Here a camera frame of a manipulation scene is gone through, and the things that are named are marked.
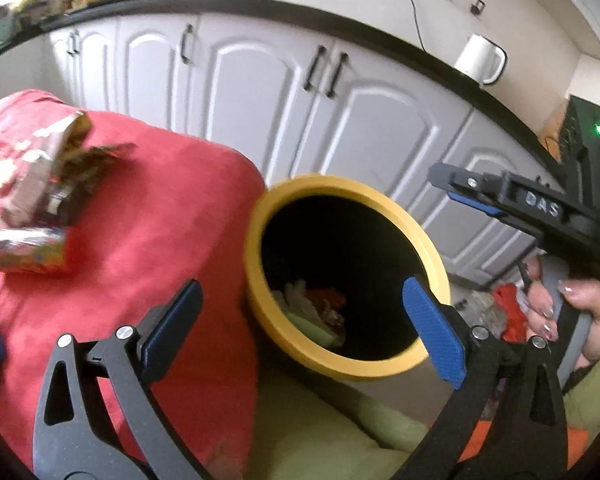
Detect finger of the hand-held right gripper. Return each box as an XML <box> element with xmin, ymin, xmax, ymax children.
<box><xmin>428</xmin><ymin>162</ymin><xmax>511</xmax><ymax>219</ymax></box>

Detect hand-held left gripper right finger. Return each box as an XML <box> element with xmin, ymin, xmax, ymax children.
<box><xmin>395</xmin><ymin>276</ymin><xmax>569</xmax><ymax>480</ymax></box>

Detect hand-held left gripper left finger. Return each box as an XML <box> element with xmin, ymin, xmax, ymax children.
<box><xmin>32</xmin><ymin>279</ymin><xmax>216</xmax><ymax>480</ymax></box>

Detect yellow-rimmed trash bin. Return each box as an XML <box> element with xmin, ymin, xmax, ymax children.
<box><xmin>244</xmin><ymin>174</ymin><xmax>452</xmax><ymax>384</ymax></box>

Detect red mesh bag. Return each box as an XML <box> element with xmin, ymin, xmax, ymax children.
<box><xmin>310</xmin><ymin>287</ymin><xmax>351</xmax><ymax>322</ymax></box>

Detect green and white wrapper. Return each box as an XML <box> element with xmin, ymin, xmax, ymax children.
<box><xmin>285</xmin><ymin>310</ymin><xmax>347</xmax><ymax>349</ymax></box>

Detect white plastic bag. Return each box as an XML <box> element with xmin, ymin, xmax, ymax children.
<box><xmin>272</xmin><ymin>280</ymin><xmax>322</xmax><ymax>322</ymax></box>

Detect colourful snack packet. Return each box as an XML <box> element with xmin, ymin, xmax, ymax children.
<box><xmin>0</xmin><ymin>226</ymin><xmax>72</xmax><ymax>276</ymax></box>

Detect purple wrapper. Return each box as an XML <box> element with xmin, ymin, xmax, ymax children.
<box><xmin>2</xmin><ymin>160</ymin><xmax>87</xmax><ymax>229</ymax></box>

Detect brown and gold wrapper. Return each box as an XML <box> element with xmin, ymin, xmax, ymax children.
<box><xmin>40</xmin><ymin>110</ymin><xmax>139</xmax><ymax>196</ymax></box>

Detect clear plastic bag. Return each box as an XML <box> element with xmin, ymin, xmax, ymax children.
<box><xmin>457</xmin><ymin>290</ymin><xmax>504</xmax><ymax>342</ymax></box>

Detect red plastic bag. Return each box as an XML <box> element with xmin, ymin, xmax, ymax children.
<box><xmin>495</xmin><ymin>282</ymin><xmax>529</xmax><ymax>344</ymax></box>

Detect red floral tablecloth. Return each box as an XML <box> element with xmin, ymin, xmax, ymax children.
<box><xmin>0</xmin><ymin>89</ymin><xmax>267</xmax><ymax>476</ymax></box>

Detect white electric kettle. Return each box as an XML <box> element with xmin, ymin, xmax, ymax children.
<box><xmin>453</xmin><ymin>34</ymin><xmax>509</xmax><ymax>86</ymax></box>

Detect yellow-green cloth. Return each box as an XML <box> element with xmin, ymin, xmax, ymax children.
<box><xmin>260</xmin><ymin>355</ymin><xmax>600</xmax><ymax>480</ymax></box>

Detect orange cloth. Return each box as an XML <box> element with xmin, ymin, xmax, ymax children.
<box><xmin>457</xmin><ymin>417</ymin><xmax>600</xmax><ymax>480</ymax></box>

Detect white lower kitchen cabinets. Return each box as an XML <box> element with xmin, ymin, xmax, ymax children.
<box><xmin>0</xmin><ymin>12</ymin><xmax>557</xmax><ymax>287</ymax></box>

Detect black kitchen countertop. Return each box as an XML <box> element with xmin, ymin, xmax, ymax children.
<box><xmin>0</xmin><ymin>0</ymin><xmax>572</xmax><ymax>167</ymax></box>

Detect black power cable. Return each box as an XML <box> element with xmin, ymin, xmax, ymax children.
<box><xmin>404</xmin><ymin>0</ymin><xmax>427</xmax><ymax>54</ymax></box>

